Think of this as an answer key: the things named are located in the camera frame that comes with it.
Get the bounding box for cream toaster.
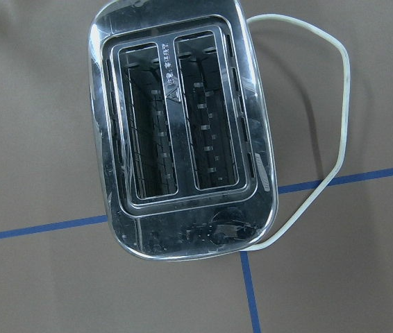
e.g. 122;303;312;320
88;1;278;262

